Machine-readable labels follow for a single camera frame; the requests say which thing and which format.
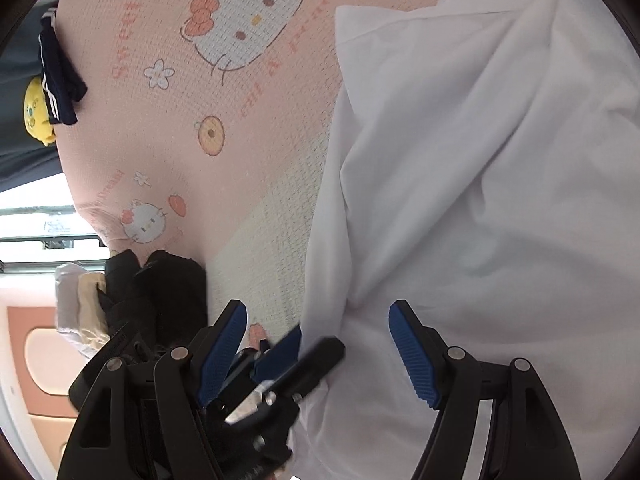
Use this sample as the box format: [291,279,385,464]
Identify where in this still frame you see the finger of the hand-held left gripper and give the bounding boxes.
[272,337,347,405]
[250,324,304,383]

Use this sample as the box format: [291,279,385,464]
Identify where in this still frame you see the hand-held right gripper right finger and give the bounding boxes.
[389,300,581,480]

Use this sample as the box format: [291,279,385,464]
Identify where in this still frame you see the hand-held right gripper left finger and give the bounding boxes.
[57,300,249,480]

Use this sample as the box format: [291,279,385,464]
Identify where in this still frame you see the white navy-trimmed t-shirt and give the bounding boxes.
[295,0,640,480]

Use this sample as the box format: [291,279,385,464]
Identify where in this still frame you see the black garment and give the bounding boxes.
[97,249,208,356]

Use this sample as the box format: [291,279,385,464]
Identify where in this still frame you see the cream garment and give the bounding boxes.
[77,272,108,348]

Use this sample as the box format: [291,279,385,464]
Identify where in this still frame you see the pale grey garment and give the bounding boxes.
[54,262,96,356]

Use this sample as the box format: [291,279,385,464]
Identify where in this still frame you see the pink cat print sofa cover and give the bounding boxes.
[52,0,526,361]

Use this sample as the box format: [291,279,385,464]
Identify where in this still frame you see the window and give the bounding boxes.
[0,187,108,261]

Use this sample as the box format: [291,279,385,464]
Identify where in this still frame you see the yellow plush toy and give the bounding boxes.
[22,76,57,147]

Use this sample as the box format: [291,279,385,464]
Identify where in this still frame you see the navy white-striped shorts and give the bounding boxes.
[39,9,88,126]

